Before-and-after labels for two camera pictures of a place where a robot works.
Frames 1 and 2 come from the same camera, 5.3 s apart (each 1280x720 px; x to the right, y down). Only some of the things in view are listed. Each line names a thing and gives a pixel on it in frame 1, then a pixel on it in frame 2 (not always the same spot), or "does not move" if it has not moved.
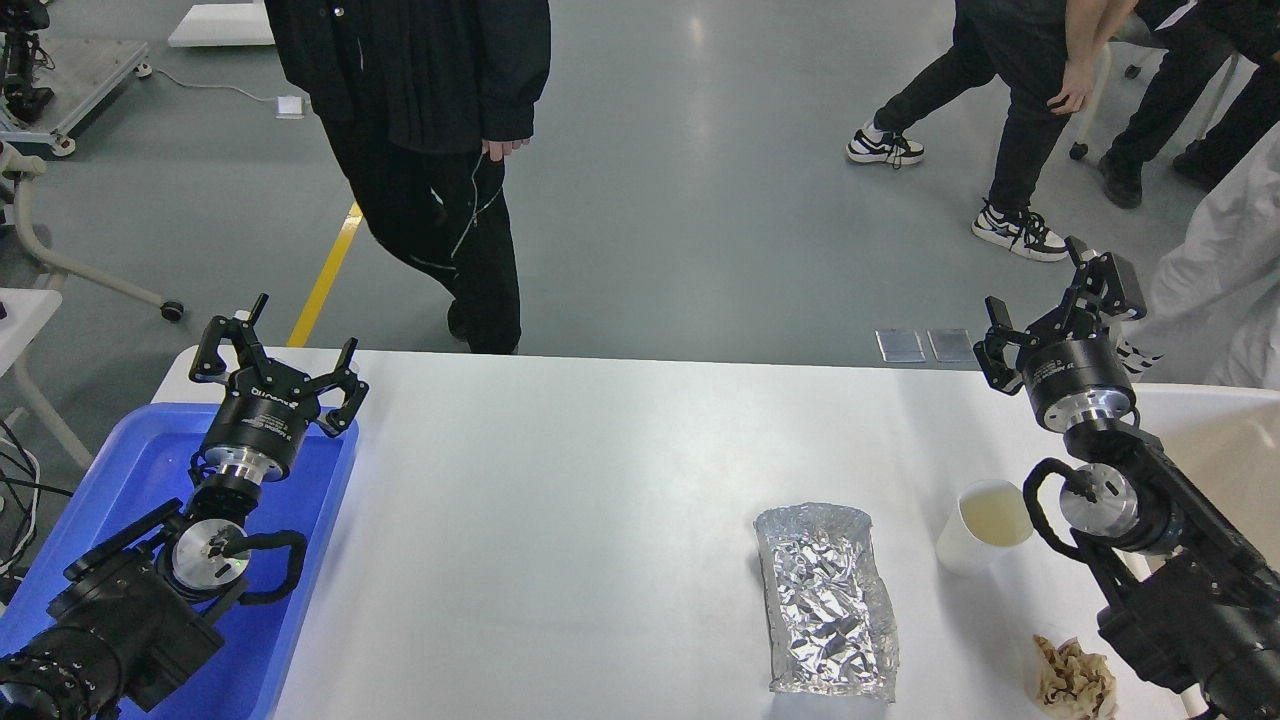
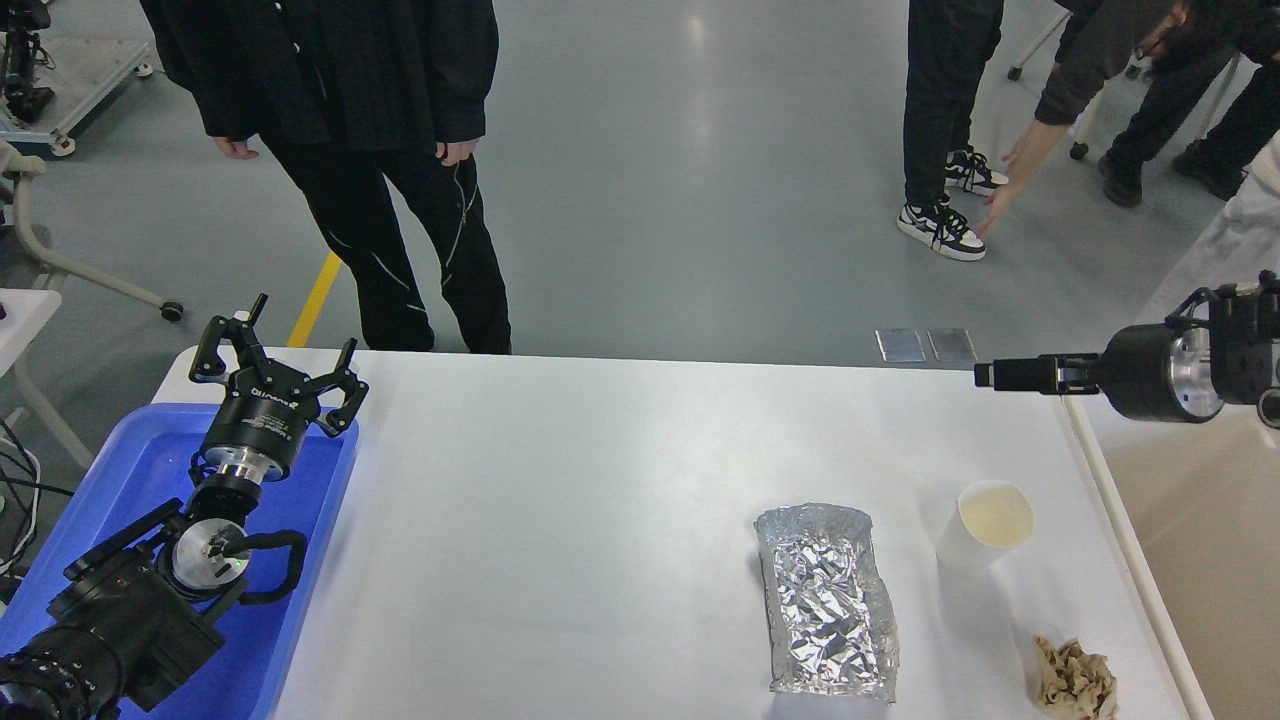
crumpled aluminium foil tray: [832, 609] does not move
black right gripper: [1077, 385] to [1148, 372]
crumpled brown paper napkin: [1074, 684] does not move
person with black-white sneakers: [1045, 54] to [948, 47]
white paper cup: [987, 524] does not move
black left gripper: [262, 423] does not move
